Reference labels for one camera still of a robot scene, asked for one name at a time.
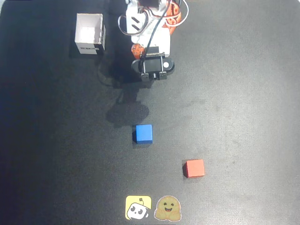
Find red cube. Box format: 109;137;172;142
182;159;205;179

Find blue cube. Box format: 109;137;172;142
132;124;153;144

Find black webcam on gripper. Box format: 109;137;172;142
131;46;175;82

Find white open cardboard box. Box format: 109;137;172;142
74;13;106;56

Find black table mat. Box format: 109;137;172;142
0;0;300;225

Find yellow robot face sticker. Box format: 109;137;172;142
125;195;152;220

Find hugging face emoji sticker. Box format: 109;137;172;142
153;195;182;222

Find black webcam cable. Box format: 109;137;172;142
140;0;182;59

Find looped dark servo wire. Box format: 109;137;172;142
118;14;133;36

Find white and red arm wires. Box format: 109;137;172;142
164;0;190;27

